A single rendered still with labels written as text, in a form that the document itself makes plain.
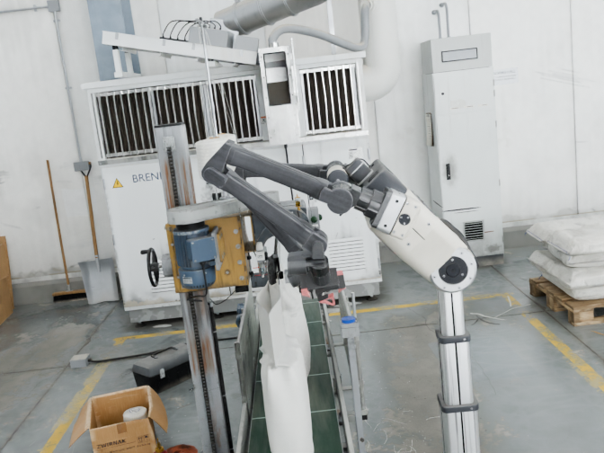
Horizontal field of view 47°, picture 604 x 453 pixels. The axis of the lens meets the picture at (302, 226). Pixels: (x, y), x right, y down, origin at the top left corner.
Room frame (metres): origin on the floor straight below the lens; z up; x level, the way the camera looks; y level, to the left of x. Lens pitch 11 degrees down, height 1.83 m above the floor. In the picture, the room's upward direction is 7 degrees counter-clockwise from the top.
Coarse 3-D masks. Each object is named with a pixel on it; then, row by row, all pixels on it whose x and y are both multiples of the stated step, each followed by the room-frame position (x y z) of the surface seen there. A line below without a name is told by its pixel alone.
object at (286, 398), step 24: (264, 288) 2.81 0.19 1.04; (264, 312) 2.50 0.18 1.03; (264, 336) 2.55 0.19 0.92; (288, 336) 2.76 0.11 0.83; (264, 360) 2.54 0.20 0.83; (288, 360) 2.51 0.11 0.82; (264, 384) 2.51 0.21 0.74; (288, 384) 2.46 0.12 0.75; (264, 408) 2.52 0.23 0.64; (288, 408) 2.45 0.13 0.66; (288, 432) 2.45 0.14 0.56
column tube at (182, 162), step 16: (160, 128) 3.00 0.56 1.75; (176, 128) 3.00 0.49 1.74; (160, 144) 3.00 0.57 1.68; (176, 144) 3.00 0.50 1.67; (160, 160) 3.00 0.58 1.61; (176, 160) 3.00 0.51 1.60; (176, 176) 3.00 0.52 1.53; (192, 192) 3.04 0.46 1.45; (192, 320) 3.00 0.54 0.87; (208, 320) 3.00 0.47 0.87; (192, 336) 3.00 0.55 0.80; (208, 336) 3.00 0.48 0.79; (192, 352) 3.00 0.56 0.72; (208, 352) 3.00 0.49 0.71; (192, 368) 3.00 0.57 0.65; (208, 368) 3.00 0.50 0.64; (208, 384) 3.00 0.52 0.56; (224, 416) 3.01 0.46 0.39; (208, 432) 3.00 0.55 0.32; (224, 432) 3.00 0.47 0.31; (208, 448) 3.00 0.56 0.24; (224, 448) 3.00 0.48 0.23
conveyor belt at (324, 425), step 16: (304, 304) 4.62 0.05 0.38; (320, 320) 4.24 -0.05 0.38; (320, 336) 3.95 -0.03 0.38; (320, 352) 3.69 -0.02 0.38; (320, 368) 3.47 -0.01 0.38; (256, 384) 3.35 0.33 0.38; (320, 384) 3.26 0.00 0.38; (256, 400) 3.16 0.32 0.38; (320, 400) 3.08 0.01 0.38; (256, 416) 2.99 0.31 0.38; (320, 416) 2.91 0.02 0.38; (336, 416) 2.89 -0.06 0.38; (256, 432) 2.83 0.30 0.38; (320, 432) 2.76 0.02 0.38; (336, 432) 2.75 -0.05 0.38; (256, 448) 2.69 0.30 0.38; (320, 448) 2.63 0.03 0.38; (336, 448) 2.62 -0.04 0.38
